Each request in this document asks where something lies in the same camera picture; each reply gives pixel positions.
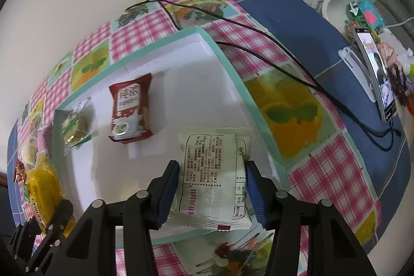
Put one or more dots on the smartphone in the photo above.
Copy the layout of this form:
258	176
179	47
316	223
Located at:
378	75

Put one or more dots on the yellow orange snack packet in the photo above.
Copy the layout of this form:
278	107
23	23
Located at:
42	188

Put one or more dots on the blue cloth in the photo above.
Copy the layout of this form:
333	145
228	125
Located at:
291	11

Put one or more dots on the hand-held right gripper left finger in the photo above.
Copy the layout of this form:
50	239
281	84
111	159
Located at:
168	195

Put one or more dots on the white snack packet red label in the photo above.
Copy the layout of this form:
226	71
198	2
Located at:
210	166

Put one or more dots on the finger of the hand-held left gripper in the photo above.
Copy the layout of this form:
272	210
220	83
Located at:
24	235
60	219

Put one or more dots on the white phone stand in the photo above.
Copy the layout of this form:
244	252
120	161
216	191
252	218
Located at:
351	61

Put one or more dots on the red-brown snack packet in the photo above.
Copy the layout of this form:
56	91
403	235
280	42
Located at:
129	101

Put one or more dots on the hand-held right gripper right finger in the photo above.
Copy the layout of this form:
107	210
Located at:
255	195

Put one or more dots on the clear green cake packet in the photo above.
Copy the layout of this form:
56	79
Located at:
74	127

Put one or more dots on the white foam tray teal rim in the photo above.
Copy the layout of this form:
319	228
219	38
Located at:
194	85

